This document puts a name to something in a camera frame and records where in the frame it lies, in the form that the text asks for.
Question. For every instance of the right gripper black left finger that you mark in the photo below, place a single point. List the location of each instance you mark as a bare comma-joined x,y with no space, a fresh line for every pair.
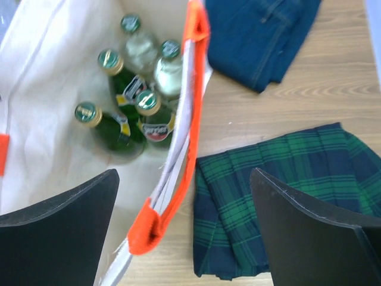
59,241

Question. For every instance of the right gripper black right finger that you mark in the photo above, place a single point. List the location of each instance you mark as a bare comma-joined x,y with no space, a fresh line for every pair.
312,242

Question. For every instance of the green glass bottle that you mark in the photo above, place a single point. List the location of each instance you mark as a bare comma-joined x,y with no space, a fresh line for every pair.
124,84
140,48
156,118
114,131
168,70

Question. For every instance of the beige canvas tote bag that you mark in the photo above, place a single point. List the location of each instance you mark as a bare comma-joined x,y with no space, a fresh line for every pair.
49,52

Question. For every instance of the green plaid folded cloth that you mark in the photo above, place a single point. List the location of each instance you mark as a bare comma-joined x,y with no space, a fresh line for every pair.
325,162

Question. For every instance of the dark blue folded jeans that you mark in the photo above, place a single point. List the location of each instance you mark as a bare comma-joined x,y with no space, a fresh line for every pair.
254,42

